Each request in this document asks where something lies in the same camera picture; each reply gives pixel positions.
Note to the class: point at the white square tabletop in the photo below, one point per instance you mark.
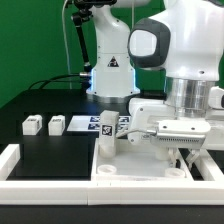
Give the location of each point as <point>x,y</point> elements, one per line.
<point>138,163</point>

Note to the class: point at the white marker sheet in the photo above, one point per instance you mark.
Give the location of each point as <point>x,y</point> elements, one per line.
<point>92,123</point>

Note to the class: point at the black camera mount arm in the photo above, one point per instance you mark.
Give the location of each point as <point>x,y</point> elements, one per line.
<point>83,15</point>

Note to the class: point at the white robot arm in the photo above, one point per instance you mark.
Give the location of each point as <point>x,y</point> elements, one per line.
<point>186,40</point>

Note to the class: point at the white U-shaped fence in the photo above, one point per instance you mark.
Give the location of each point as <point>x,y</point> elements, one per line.
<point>209,191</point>

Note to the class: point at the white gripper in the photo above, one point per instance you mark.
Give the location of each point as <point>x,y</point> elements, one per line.
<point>153,122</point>

